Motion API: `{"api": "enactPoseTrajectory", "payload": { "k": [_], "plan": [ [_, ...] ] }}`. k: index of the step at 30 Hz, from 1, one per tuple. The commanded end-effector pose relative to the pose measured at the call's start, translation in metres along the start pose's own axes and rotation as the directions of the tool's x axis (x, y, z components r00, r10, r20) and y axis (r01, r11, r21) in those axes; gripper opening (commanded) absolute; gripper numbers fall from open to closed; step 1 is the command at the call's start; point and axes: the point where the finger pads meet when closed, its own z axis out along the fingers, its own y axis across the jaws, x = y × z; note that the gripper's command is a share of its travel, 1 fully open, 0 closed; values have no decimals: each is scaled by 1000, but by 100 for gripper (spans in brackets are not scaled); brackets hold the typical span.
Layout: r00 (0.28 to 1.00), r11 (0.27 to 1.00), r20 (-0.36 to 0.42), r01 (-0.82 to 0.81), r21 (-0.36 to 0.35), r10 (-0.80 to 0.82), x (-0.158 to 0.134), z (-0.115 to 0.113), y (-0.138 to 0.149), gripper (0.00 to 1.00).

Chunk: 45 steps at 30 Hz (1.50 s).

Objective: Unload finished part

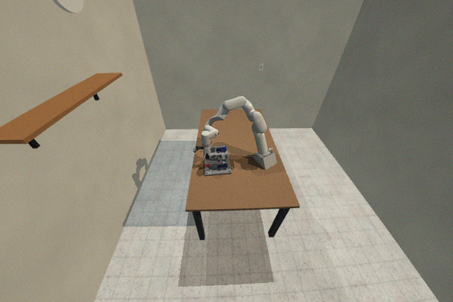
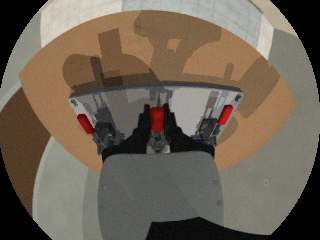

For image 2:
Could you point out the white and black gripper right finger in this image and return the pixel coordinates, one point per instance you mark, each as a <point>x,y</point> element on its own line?
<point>179,141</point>

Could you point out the blue flat metal plate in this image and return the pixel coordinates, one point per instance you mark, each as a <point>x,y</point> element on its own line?
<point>198,139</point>

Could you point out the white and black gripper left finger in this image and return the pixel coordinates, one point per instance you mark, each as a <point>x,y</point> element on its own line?
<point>137,142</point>

